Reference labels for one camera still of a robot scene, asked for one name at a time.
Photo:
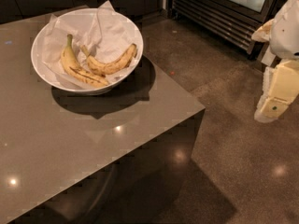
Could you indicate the spotted yellow banana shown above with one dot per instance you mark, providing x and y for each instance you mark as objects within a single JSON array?
[{"x": 103, "y": 69}]

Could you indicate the white ceramic bowl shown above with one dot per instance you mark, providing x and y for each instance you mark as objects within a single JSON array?
[{"x": 106, "y": 34}]

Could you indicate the left yellow banana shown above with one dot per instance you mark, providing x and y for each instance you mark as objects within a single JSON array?
[{"x": 72, "y": 67}]

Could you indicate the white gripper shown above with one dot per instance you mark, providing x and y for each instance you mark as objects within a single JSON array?
[{"x": 286, "y": 32}]

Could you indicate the grey counter table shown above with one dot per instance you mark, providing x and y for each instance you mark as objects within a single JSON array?
[{"x": 118, "y": 157}]

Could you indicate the white crumpled paper liner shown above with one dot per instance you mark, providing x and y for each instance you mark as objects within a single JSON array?
[{"x": 87, "y": 51}]

